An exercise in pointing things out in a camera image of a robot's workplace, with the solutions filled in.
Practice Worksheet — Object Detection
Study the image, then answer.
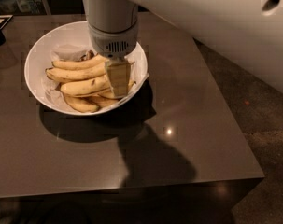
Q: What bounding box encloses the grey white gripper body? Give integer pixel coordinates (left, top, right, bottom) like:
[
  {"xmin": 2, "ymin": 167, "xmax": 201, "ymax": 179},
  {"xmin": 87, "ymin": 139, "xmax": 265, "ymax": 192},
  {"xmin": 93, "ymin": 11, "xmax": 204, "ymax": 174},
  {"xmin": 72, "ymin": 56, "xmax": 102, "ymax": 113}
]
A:
[{"xmin": 88, "ymin": 22, "xmax": 138, "ymax": 59}]

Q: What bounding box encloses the white bowl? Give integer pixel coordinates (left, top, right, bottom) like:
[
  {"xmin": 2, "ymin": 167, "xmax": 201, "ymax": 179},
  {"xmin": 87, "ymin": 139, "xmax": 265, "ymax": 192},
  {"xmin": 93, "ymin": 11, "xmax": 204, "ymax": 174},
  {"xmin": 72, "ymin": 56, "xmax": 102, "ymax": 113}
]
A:
[{"xmin": 23, "ymin": 21, "xmax": 149, "ymax": 117}]

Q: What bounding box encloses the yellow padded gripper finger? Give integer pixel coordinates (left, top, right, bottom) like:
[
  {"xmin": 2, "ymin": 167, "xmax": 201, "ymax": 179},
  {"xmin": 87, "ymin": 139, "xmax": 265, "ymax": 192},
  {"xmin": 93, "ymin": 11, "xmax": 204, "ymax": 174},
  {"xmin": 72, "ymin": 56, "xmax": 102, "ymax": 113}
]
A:
[{"xmin": 105, "ymin": 58, "xmax": 131, "ymax": 98}]

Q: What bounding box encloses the lower middle yellow banana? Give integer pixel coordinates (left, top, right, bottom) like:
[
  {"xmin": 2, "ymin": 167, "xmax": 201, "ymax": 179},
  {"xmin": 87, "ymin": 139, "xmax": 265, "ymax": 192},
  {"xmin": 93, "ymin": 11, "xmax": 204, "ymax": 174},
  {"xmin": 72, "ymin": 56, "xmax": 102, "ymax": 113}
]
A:
[{"xmin": 87, "ymin": 96, "xmax": 118, "ymax": 108}]

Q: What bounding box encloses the hidden yellow banana under front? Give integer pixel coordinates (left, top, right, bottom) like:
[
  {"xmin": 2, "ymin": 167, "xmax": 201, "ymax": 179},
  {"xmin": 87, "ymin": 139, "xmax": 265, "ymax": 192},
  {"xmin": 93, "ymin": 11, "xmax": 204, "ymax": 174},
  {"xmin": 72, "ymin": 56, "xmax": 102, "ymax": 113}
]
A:
[{"xmin": 99, "ymin": 91, "xmax": 116, "ymax": 99}]

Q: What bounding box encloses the large front yellow banana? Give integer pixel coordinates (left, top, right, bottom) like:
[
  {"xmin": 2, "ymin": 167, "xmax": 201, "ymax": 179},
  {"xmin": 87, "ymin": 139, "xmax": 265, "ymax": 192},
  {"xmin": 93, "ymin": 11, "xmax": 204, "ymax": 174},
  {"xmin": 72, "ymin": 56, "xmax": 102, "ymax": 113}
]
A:
[{"xmin": 60, "ymin": 75, "xmax": 110, "ymax": 96}]

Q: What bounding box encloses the small right yellow banana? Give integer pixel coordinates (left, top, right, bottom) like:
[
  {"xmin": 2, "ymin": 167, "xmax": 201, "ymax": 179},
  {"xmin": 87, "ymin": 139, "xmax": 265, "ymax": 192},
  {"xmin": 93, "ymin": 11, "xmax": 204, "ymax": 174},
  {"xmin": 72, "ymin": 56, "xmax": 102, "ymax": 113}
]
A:
[{"xmin": 128, "ymin": 79, "xmax": 135, "ymax": 91}]

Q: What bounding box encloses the top curved yellow banana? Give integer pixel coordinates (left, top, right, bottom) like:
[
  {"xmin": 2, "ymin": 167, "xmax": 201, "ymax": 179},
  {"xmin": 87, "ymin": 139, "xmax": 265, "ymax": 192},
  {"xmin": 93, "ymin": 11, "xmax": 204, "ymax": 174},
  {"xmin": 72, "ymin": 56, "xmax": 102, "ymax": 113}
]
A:
[{"xmin": 52, "ymin": 55, "xmax": 106, "ymax": 70}]

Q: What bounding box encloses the bottom left yellow banana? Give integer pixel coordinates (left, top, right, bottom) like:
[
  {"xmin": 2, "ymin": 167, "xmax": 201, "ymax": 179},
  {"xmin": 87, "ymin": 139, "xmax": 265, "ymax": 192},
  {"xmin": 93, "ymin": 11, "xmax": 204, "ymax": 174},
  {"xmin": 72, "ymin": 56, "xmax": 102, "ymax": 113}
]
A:
[{"xmin": 64, "ymin": 96, "xmax": 99, "ymax": 113}]

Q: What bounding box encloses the white paper bowl liner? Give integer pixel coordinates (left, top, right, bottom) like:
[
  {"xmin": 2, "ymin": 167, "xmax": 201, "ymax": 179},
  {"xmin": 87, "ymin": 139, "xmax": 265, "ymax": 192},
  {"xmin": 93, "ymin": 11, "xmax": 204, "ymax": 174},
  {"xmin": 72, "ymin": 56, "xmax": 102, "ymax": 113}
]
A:
[{"xmin": 42, "ymin": 46, "xmax": 149, "ymax": 114}]

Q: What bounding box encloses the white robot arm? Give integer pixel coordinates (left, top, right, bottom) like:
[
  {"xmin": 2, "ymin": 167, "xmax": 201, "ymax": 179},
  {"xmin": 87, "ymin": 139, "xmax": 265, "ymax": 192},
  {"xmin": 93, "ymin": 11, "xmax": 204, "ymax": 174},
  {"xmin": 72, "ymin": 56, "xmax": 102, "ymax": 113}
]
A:
[{"xmin": 83, "ymin": 0, "xmax": 283, "ymax": 93}]

